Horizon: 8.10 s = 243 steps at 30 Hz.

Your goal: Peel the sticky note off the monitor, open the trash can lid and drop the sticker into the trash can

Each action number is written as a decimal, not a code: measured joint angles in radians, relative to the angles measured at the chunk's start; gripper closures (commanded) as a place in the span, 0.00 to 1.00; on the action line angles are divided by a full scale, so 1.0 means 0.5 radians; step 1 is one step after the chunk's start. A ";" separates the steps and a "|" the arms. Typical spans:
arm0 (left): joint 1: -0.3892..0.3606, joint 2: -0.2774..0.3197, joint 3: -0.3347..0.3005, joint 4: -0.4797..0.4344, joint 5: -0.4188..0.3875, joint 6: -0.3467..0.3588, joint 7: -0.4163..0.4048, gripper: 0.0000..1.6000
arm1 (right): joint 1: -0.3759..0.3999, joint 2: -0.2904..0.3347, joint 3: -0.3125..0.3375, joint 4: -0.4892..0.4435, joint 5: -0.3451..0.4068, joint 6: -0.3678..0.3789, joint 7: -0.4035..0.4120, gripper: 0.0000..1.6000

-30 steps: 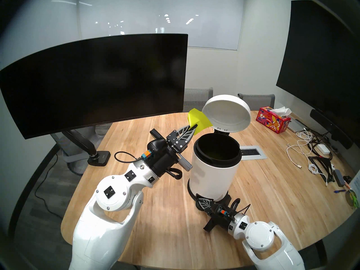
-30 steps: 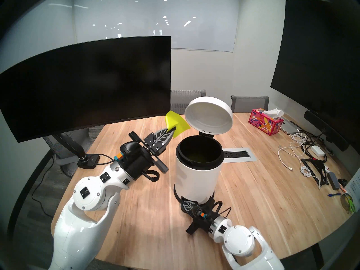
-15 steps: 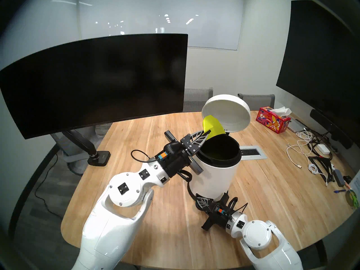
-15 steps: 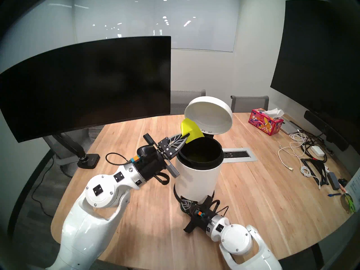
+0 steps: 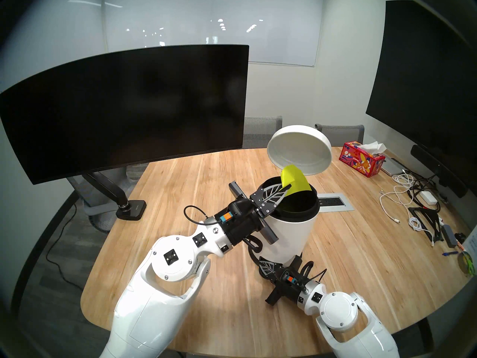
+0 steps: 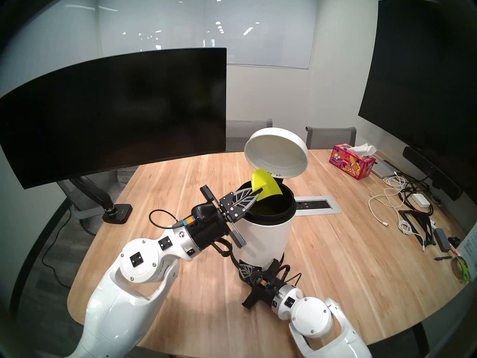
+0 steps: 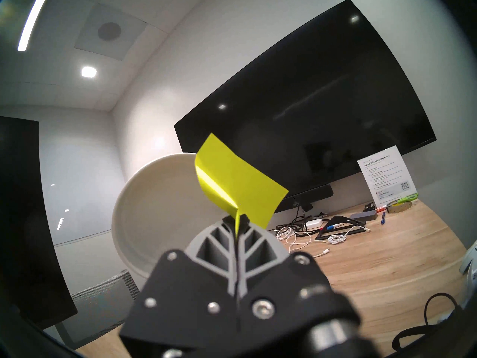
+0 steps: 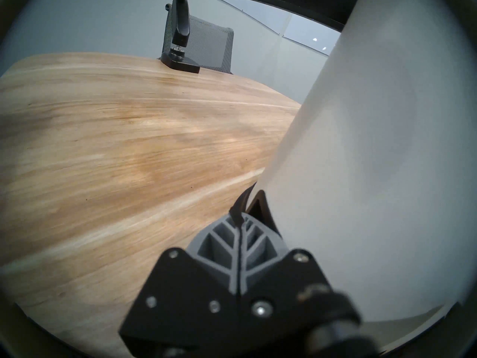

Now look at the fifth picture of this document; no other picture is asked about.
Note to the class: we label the silver table outlet panel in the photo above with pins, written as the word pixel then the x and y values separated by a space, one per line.
pixel 337 203

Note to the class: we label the black wall-mounted screen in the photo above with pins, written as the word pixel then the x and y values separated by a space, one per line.
pixel 417 81

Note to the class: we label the yellow sticky note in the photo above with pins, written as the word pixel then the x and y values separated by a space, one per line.
pixel 296 180

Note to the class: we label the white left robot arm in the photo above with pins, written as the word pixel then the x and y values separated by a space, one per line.
pixel 149 316

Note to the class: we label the grey ribbed office chair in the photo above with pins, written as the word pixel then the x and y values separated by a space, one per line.
pixel 262 131

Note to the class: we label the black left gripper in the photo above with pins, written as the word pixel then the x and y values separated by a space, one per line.
pixel 246 226

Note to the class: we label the green scissors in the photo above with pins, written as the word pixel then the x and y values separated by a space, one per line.
pixel 467 264

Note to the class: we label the white power adapter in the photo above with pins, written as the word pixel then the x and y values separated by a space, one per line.
pixel 428 197

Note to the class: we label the grey adapter dongle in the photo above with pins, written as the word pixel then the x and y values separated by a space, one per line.
pixel 449 235

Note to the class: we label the curved black desk monitor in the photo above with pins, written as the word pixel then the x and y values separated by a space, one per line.
pixel 130 107

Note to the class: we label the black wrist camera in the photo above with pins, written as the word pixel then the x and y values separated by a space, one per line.
pixel 242 206
pixel 287 277

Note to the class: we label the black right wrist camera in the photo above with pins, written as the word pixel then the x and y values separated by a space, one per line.
pixel 287 277

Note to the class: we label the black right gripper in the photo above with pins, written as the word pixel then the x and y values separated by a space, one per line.
pixel 288 295

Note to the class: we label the small black clip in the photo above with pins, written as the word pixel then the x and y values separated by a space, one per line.
pixel 460 237

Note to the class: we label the silver laptop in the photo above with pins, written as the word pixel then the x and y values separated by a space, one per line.
pixel 391 167

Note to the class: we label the white pedal trash can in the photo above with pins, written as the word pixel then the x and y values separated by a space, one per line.
pixel 287 230

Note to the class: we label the grey mesh office chair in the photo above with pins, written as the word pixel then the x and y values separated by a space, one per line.
pixel 343 135

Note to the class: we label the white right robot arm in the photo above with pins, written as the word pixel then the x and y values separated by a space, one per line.
pixel 357 338

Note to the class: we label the white paper sheet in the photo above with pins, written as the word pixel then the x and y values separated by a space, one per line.
pixel 473 245

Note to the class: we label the black folding stand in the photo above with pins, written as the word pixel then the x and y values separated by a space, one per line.
pixel 414 210

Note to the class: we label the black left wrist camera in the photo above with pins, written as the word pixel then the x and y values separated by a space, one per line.
pixel 242 206

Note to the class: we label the colourful red tissue box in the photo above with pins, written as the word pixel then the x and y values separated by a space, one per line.
pixel 357 161

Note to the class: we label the glass whiteboard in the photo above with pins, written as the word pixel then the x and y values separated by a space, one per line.
pixel 261 33

